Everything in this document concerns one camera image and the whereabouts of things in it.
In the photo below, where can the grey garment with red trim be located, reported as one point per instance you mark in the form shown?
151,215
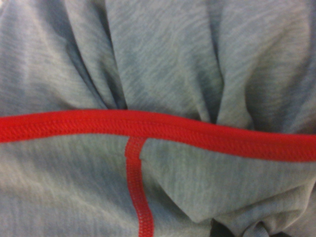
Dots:
172,74

